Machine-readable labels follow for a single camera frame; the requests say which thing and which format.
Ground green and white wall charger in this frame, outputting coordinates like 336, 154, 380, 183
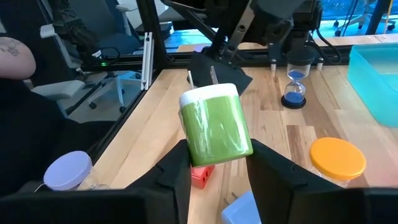
178, 65, 254, 168

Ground lavender hourglass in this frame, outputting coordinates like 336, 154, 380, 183
42, 151, 109, 191

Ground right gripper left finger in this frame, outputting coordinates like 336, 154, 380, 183
130, 139, 192, 224

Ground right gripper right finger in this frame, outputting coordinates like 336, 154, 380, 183
246, 139, 343, 224

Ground blue sand hourglass dark caps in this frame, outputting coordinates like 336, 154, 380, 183
280, 46, 317, 110

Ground orange hourglass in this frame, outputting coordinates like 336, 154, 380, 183
309, 136, 368, 189

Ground red wall charger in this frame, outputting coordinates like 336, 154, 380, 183
190, 164, 216, 190

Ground person's forearm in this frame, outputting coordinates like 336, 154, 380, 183
0, 37, 37, 80

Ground silver aluminium extrusion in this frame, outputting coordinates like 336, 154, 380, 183
140, 30, 154, 91

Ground translucent green plastic bin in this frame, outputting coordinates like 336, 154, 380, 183
346, 42, 398, 128

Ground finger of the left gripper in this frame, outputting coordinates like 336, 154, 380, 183
188, 52, 224, 91
206, 52, 253, 96

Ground lavender wall charger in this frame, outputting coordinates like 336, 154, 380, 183
220, 190, 262, 224

